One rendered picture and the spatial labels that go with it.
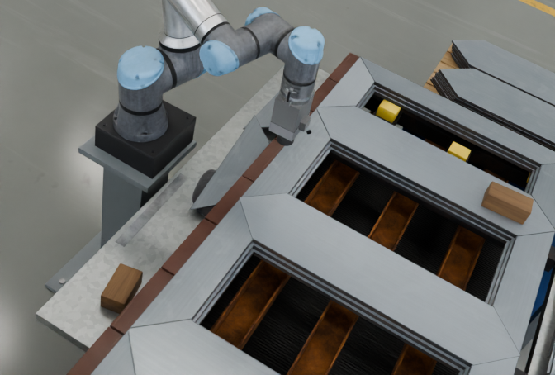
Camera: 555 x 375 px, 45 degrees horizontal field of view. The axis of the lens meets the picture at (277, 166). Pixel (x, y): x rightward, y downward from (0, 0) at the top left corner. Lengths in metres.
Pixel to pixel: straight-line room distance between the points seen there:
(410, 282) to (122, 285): 0.68
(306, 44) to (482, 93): 1.00
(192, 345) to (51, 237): 1.30
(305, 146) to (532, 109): 0.84
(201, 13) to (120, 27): 2.16
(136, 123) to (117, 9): 1.93
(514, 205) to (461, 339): 0.45
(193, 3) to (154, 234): 0.63
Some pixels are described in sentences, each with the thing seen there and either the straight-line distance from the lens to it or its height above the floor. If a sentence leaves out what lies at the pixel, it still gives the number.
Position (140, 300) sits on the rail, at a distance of 1.48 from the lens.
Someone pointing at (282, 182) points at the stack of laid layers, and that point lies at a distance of 1.72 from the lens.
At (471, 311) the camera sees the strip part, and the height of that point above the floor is 0.85.
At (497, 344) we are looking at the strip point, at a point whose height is 0.85.
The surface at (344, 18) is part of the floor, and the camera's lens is 4.04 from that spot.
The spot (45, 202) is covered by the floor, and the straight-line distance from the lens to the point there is 2.72.
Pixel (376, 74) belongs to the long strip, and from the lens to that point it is 2.17.
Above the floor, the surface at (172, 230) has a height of 0.68.
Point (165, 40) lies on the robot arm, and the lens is 1.80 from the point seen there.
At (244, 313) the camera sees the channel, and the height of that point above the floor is 0.68.
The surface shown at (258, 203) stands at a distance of 1.65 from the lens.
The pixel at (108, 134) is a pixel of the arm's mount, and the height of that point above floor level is 0.76.
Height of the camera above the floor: 2.08
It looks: 45 degrees down
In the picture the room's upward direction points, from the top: 17 degrees clockwise
